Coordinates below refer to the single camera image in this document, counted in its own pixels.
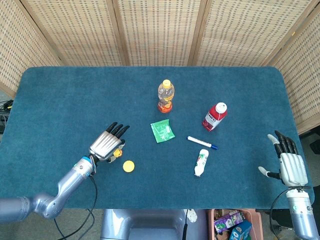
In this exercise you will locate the silver robot torso base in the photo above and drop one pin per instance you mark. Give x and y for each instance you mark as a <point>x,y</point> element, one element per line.
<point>150,225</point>

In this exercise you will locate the small yellow toy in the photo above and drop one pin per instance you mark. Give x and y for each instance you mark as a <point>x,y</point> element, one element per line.
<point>118,153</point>

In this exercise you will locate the pink storage bin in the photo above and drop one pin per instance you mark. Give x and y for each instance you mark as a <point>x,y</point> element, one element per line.
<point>257,220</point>

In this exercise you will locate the teal table cloth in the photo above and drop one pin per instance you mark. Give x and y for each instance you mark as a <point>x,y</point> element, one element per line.
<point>160,100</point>

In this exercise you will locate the purple carton box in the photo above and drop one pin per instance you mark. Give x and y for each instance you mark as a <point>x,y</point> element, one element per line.
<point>228,220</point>

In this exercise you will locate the small white yogurt bottle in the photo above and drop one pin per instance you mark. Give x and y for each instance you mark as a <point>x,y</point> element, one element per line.
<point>201,162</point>

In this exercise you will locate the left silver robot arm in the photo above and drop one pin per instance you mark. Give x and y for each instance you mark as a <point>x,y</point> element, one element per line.
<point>50,192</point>

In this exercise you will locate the orange drink bottle yellow cap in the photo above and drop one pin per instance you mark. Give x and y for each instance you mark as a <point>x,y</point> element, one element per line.
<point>165,96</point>

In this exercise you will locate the green foil sachet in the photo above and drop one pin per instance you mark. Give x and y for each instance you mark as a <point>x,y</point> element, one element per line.
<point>162,130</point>

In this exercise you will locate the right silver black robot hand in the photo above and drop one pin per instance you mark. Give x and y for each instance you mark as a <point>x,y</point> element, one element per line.
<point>291,162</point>

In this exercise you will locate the pale yellow round disc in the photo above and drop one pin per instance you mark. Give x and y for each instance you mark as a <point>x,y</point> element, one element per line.
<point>128,166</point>

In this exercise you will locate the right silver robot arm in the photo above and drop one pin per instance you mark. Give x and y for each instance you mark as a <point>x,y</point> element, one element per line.
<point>301,212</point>

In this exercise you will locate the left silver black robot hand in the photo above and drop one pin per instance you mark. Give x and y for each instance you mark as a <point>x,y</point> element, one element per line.
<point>106,145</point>

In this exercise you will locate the red NFC juice bottle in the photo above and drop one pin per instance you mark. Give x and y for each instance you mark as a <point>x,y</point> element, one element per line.
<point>214,117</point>

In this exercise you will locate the white marker blue cap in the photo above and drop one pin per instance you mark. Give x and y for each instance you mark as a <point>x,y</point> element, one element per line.
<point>200,142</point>

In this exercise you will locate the woven bamboo folding screen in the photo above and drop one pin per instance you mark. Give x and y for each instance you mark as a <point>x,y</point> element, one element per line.
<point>160,32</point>

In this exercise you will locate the blue snack box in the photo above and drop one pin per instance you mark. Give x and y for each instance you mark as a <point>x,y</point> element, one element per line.
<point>241,230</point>

